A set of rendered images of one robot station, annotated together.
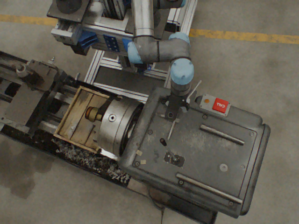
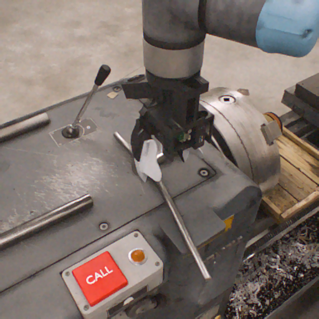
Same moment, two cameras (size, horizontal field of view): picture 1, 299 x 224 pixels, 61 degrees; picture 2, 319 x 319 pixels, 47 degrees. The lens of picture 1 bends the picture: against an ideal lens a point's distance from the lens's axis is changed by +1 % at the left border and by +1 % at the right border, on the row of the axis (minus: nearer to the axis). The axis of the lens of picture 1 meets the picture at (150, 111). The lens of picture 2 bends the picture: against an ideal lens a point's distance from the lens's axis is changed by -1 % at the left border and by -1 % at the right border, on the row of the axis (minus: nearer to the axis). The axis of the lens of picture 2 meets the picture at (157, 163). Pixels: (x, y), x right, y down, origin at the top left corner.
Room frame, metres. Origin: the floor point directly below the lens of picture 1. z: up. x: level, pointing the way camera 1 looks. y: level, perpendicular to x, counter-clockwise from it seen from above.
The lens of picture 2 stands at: (0.52, -0.51, 1.75)
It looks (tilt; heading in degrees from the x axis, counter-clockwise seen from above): 46 degrees down; 114
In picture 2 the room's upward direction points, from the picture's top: straight up
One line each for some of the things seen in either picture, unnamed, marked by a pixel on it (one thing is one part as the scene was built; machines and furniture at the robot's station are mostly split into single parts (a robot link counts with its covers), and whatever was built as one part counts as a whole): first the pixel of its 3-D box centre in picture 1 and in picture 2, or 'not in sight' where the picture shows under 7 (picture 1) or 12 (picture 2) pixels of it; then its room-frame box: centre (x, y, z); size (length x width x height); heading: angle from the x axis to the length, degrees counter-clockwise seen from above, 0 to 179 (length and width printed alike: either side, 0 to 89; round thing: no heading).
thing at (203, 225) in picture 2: (185, 95); (190, 227); (0.44, -0.18, 1.24); 0.09 x 0.08 x 0.03; 58
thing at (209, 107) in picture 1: (214, 106); (114, 277); (0.36, -0.30, 1.23); 0.13 x 0.08 x 0.05; 58
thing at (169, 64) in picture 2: (179, 84); (175, 50); (0.38, -0.12, 1.52); 0.08 x 0.08 x 0.05
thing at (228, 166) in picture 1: (191, 150); (85, 235); (0.20, -0.17, 1.06); 0.59 x 0.48 x 0.39; 58
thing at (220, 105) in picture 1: (220, 105); (99, 278); (0.35, -0.32, 1.26); 0.06 x 0.06 x 0.02; 58
